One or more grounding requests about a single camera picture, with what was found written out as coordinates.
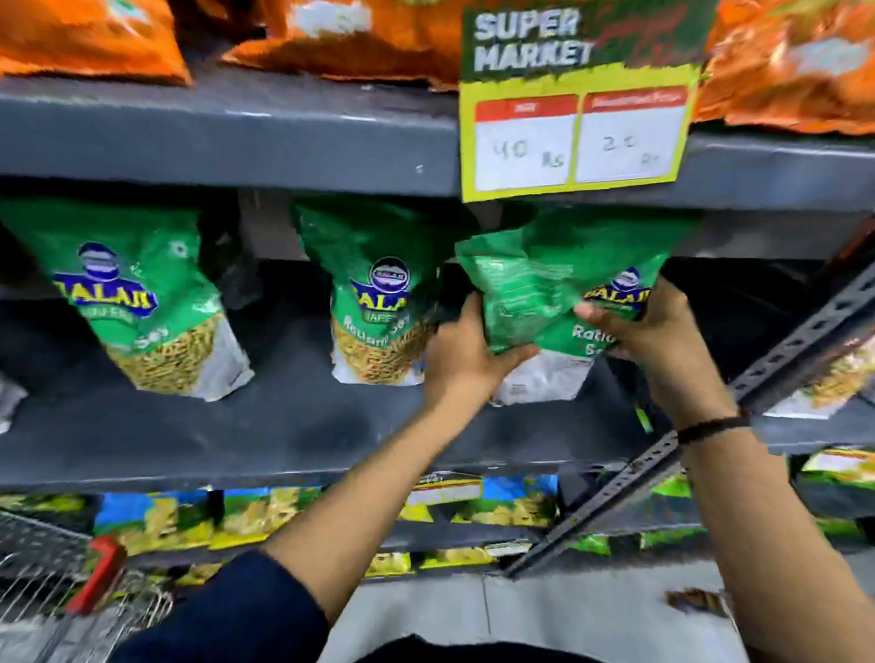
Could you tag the person's left hand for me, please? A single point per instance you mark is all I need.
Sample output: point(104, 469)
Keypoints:
point(461, 362)

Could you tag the person's right hand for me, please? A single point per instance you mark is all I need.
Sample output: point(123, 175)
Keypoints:
point(667, 347)

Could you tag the person's left thumb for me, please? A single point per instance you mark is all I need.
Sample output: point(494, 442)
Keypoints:
point(516, 359)

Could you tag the person's right thumb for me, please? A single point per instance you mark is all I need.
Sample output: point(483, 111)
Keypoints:
point(603, 320)

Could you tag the green snack packet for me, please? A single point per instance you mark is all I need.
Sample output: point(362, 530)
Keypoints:
point(381, 288)
point(603, 241)
point(516, 288)
point(140, 283)

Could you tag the person's right forearm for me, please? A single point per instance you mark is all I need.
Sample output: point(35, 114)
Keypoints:
point(776, 572)

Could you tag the person's left forearm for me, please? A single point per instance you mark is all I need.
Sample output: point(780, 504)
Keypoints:
point(381, 500)

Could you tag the black wristband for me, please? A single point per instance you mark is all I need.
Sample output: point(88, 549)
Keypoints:
point(710, 428)

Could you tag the yellow and green price sign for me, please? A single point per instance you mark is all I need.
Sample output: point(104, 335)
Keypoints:
point(576, 123)

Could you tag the white and orange snack packet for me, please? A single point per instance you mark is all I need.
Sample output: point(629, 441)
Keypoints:
point(845, 371)

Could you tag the yellow-green snack packet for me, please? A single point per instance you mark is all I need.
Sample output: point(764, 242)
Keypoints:
point(851, 468)

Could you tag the row of yellow-green packets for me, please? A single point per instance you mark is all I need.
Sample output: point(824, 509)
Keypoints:
point(267, 512)

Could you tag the grey metal shelf rack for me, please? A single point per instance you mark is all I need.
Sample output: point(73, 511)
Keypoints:
point(272, 143)

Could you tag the dark blue sleeve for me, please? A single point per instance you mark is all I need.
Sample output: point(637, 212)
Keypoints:
point(232, 624)

